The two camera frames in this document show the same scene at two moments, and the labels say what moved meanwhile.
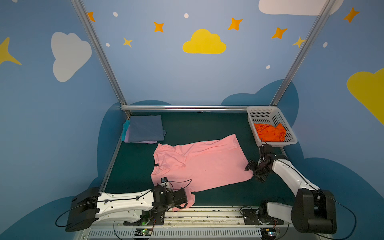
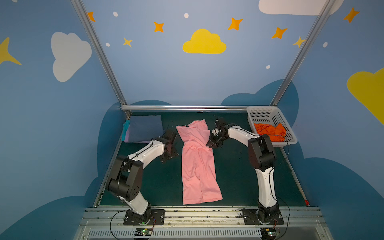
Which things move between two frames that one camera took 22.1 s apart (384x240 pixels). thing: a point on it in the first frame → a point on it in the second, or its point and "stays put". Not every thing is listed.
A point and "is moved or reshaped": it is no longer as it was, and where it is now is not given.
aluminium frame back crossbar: x=184 y=108 stays put
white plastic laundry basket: x=272 y=116 stays put
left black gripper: x=182 y=196 → x=171 y=147
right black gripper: x=254 y=168 → x=215 y=141
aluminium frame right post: x=302 y=52 stays put
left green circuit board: x=143 y=232 stays put
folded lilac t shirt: x=127 y=138 stays put
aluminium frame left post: x=82 y=12 stays put
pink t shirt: x=198 y=165 is moved or reshaped
